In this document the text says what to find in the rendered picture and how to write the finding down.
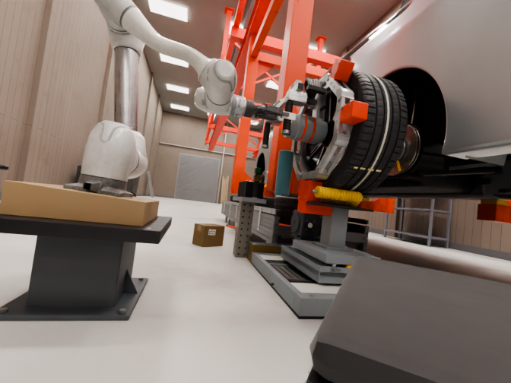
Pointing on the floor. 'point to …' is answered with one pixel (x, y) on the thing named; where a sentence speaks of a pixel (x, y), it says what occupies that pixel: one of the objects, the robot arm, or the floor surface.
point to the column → (243, 229)
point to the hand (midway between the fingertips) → (287, 117)
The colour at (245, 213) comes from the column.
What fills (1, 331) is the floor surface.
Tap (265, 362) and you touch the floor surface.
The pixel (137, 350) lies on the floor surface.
